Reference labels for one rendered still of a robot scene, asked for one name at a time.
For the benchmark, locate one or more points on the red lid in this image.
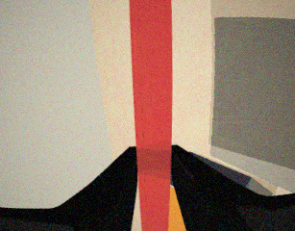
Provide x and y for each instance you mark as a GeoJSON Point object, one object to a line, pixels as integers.
{"type": "Point", "coordinates": [152, 73]}

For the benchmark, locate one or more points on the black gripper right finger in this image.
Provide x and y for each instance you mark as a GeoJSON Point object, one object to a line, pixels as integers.
{"type": "Point", "coordinates": [210, 201]}

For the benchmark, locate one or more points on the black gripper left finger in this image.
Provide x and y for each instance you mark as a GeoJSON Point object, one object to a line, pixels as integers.
{"type": "Point", "coordinates": [106, 204]}

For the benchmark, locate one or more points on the dark grey open box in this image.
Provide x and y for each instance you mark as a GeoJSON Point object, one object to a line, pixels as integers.
{"type": "Point", "coordinates": [175, 214]}

